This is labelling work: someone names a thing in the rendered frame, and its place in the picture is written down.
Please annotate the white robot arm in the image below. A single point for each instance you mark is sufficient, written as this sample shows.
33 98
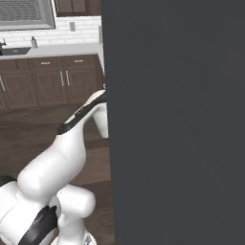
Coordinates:
52 162

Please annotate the dark grey cabinet side panel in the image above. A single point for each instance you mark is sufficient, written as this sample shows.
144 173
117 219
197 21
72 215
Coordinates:
178 121

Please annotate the brown base cupboard run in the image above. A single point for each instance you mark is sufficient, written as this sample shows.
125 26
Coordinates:
48 81

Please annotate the grey soap dispenser bottle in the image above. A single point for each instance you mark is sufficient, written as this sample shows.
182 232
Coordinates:
34 43

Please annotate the dark sink basin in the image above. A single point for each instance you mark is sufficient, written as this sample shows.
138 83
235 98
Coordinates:
14 50

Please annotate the black tap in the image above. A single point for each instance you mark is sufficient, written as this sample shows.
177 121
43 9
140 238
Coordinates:
3 42

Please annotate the grey wall socket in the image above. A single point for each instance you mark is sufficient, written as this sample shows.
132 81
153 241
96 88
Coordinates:
72 26

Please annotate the brown wall cupboard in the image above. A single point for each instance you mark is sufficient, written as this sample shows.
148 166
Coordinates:
76 7

